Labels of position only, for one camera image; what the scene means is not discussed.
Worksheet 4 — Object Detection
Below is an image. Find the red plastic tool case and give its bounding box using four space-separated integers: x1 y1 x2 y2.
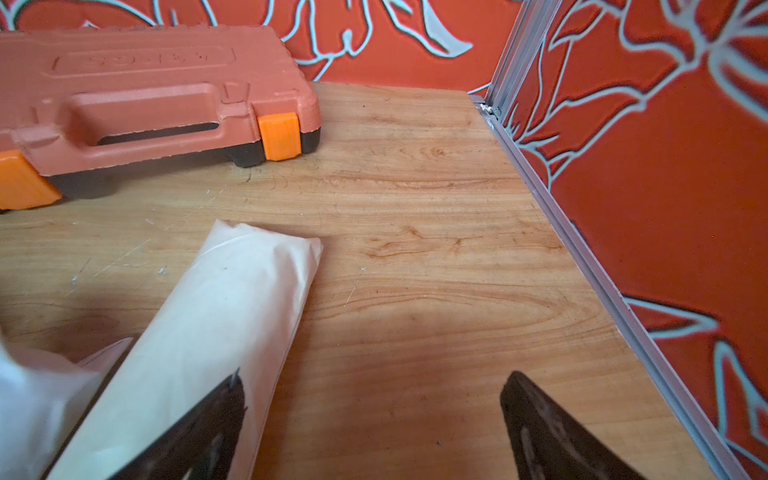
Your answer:
1 25 321 210

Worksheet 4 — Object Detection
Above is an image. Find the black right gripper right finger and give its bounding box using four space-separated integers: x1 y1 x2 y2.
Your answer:
500 371 642 479

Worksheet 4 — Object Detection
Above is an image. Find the pink sleeved umbrella short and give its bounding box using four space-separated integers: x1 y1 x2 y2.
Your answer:
1 338 132 479

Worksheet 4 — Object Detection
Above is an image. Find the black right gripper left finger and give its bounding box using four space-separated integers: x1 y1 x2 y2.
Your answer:
111 372 246 480

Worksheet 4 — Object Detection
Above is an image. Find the cream sleeved umbrella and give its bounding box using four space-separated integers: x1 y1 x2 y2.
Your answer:
50 221 323 479

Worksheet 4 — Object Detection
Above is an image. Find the aluminium frame rail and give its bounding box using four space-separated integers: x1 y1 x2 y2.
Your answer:
472 1 748 479

